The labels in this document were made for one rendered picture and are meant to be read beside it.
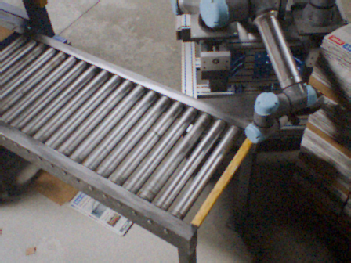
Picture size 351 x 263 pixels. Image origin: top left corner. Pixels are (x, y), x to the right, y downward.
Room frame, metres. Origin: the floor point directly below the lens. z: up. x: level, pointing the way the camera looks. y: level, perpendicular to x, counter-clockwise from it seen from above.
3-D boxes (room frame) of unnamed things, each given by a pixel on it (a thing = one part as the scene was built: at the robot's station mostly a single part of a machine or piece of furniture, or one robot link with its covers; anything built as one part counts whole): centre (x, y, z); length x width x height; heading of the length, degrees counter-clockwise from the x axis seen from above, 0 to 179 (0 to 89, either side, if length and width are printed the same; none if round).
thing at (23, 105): (1.36, 0.56, 0.77); 0.47 x 0.05 x 0.05; 143
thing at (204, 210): (0.79, -0.17, 0.81); 0.43 x 0.03 x 0.02; 143
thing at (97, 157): (1.09, 0.20, 0.77); 0.47 x 0.05 x 0.05; 143
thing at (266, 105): (0.95, -0.34, 0.97); 0.11 x 0.08 x 0.11; 107
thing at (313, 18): (1.63, -0.74, 0.87); 0.15 x 0.15 x 0.10
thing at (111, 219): (1.23, 0.37, 0.01); 0.37 x 0.28 x 0.01; 53
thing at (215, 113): (1.40, 0.20, 0.74); 1.34 x 0.05 x 0.12; 53
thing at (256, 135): (0.95, -0.33, 0.87); 0.11 x 0.08 x 0.09; 123
